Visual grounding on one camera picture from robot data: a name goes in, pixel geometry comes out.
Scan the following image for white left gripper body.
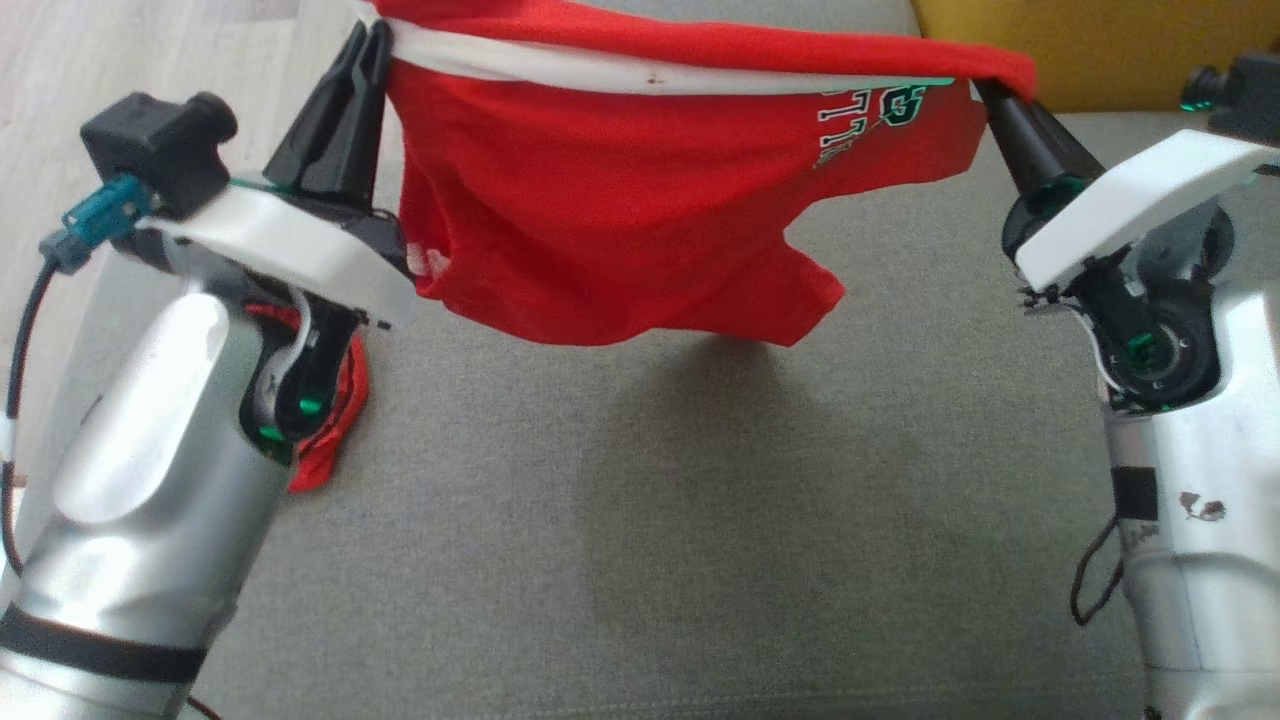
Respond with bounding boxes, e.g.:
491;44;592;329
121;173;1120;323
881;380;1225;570
140;183;420;330

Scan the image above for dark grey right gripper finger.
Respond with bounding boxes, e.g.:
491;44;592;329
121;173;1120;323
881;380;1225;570
994;94;1104;187
974;84;1057;197

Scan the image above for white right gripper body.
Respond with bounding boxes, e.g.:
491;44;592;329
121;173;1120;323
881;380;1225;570
1003;132;1272;294

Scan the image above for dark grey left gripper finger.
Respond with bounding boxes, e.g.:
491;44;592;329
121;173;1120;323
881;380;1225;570
264;22;369;193
335;20;392;209

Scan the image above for red jersey with white sleeves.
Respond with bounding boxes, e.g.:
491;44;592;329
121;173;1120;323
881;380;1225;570
245;300;372;496

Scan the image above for red shorts with white waistband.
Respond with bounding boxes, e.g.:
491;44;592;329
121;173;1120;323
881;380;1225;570
370;0;1039;349

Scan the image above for large yellow sofa back cushion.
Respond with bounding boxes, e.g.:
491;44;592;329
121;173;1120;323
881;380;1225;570
910;0;1280;114

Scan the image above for grey fabric sofa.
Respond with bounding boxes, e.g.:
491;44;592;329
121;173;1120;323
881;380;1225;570
20;0;1280;720

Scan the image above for teal left cable connector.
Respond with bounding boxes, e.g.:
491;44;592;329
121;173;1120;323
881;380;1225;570
40;175;153;273

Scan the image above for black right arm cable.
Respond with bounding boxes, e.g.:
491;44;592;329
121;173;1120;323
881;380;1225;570
1069;515;1127;628

